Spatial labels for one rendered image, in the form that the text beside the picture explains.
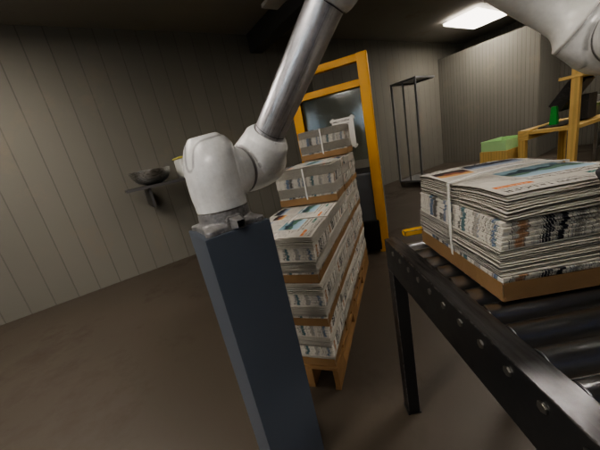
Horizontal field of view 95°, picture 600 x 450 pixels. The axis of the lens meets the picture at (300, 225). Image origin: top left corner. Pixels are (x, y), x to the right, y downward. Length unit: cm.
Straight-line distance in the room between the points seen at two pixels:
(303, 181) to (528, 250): 127
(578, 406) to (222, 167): 80
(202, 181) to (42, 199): 345
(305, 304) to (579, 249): 96
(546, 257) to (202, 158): 81
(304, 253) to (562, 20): 96
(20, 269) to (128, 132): 191
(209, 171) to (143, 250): 347
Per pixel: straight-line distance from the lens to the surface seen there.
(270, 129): 90
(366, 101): 274
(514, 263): 70
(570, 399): 56
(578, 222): 74
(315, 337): 143
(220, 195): 80
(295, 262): 122
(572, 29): 73
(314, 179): 169
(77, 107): 421
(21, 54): 438
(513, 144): 531
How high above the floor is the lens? 119
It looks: 16 degrees down
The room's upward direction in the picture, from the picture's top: 12 degrees counter-clockwise
